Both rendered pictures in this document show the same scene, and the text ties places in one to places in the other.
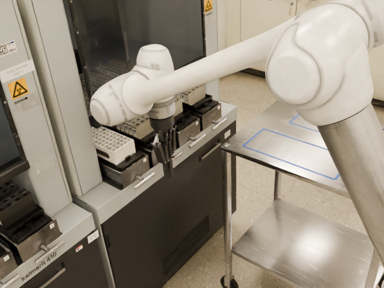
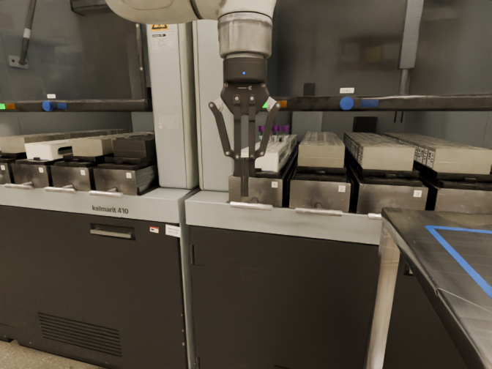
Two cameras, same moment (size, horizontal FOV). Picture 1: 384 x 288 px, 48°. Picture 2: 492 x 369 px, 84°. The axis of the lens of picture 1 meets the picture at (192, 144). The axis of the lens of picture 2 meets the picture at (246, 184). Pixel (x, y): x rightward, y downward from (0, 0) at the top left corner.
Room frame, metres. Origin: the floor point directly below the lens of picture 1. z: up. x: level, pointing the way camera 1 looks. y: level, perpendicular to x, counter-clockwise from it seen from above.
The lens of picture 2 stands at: (0.91, -0.37, 0.96)
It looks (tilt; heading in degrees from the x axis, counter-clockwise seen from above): 14 degrees down; 64
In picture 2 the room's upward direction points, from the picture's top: straight up
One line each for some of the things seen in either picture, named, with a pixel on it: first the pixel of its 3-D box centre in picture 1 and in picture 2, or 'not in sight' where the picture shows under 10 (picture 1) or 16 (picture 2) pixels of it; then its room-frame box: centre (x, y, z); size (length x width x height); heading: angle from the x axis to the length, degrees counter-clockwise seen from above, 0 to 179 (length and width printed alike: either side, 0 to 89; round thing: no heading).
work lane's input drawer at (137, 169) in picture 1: (78, 142); (274, 165); (1.43, 0.45, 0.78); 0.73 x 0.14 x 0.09; 49
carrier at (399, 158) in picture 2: (171, 110); (386, 159); (1.51, 0.07, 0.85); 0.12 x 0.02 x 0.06; 139
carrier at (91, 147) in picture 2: not in sight; (89, 148); (0.85, 0.63, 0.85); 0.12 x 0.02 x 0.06; 140
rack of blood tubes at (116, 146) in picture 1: (98, 141); (268, 155); (1.34, 0.35, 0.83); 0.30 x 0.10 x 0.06; 49
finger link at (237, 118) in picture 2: (163, 147); (237, 128); (1.12, 0.09, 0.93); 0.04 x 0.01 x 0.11; 62
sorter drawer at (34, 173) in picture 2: not in sight; (105, 157); (0.89, 0.91, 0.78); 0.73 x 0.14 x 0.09; 49
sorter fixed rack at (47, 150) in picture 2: not in sight; (76, 148); (0.80, 0.81, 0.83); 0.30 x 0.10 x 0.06; 49
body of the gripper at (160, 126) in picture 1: (162, 126); (244, 88); (1.13, 0.09, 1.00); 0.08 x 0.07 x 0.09; 152
